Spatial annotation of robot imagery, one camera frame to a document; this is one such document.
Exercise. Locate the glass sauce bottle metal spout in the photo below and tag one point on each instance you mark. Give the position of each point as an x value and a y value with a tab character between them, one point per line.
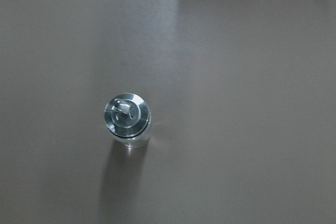
128	118

